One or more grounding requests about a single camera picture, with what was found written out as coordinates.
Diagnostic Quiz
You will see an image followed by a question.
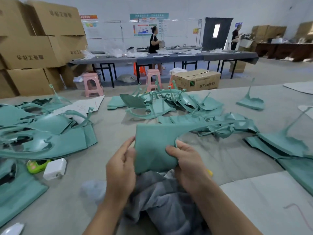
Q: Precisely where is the person's left hand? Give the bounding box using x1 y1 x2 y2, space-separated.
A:
104 137 138 206

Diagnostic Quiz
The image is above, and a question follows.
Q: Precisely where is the person's right hand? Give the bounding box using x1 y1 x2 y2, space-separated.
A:
165 139 213 196

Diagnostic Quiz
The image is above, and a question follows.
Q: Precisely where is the single green plastic part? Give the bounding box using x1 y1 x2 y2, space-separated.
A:
133 119 245 175

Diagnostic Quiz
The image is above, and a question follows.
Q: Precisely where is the grey-blue wiping cloth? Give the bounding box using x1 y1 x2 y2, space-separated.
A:
81 169 213 235

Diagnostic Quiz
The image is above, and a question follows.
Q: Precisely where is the brown cardboard box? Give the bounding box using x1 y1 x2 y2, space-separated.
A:
170 69 222 92

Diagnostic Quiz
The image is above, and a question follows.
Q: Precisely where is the pile of green plastic parts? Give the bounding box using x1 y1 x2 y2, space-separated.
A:
0 78 313 228

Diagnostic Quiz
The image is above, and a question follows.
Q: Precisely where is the stack of brown cardboard boxes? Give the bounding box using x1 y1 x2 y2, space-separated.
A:
0 0 90 98

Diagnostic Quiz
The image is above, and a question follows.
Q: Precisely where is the person's right forearm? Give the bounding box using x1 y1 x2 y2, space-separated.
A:
188 181 262 235

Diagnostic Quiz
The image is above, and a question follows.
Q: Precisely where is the white power adapter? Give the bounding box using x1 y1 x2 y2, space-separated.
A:
43 158 67 181

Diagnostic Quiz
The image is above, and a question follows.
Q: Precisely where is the white paper sheet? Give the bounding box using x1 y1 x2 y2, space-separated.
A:
51 95 105 123

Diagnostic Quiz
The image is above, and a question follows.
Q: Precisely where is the green and yellow gadget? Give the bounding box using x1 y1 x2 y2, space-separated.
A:
26 159 51 174

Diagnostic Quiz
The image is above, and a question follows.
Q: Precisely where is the white foam sheet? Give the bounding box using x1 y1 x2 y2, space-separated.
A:
283 81 313 94
219 170 313 235

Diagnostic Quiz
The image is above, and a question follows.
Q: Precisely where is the pink plastic stool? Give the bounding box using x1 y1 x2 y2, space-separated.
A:
146 69 162 92
82 72 104 98

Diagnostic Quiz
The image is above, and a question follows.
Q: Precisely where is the orange object under table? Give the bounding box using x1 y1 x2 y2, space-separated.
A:
133 62 147 76

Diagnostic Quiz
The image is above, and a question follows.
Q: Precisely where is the long grey work table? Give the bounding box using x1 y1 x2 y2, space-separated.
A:
69 51 259 87

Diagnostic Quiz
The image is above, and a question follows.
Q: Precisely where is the white oval plastic piece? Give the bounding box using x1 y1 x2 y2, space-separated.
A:
0 222 25 235

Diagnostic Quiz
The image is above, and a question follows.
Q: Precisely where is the heap of clear plastic bags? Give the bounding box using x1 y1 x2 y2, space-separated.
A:
81 44 148 60

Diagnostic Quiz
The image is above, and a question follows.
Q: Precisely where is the dark door with window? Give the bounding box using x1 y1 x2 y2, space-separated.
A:
202 17 234 51

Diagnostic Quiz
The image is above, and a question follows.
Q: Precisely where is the colourful wall poster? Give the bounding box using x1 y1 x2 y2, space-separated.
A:
133 22 159 36

